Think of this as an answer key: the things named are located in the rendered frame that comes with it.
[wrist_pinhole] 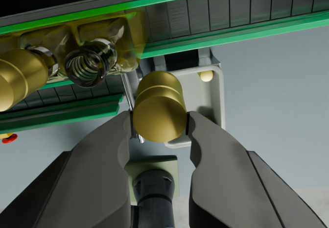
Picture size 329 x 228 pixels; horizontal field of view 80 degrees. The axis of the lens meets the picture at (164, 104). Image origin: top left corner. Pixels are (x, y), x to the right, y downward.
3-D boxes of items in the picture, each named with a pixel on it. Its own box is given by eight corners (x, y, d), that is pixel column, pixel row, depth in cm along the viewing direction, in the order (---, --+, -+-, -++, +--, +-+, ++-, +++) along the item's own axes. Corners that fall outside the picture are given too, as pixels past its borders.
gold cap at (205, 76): (199, 78, 54) (202, 84, 50) (194, 67, 53) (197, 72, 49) (211, 72, 53) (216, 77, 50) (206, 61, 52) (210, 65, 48)
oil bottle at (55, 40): (110, 13, 36) (57, 25, 17) (119, 44, 39) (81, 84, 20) (81, 19, 37) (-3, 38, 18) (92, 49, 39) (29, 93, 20)
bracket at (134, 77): (139, 52, 46) (136, 60, 40) (148, 88, 50) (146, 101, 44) (124, 55, 46) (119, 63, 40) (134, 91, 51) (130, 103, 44)
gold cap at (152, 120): (136, 70, 15) (128, 93, 11) (183, 70, 15) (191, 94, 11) (138, 111, 17) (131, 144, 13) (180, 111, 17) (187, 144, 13)
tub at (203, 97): (214, 54, 53) (223, 63, 45) (218, 124, 63) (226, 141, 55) (150, 65, 54) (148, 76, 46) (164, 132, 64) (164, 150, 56)
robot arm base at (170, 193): (175, 195, 76) (179, 220, 68) (136, 200, 76) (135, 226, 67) (173, 166, 69) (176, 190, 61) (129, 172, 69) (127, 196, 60)
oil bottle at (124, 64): (142, 9, 36) (122, 16, 17) (148, 40, 39) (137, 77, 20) (112, 15, 37) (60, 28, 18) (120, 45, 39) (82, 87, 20)
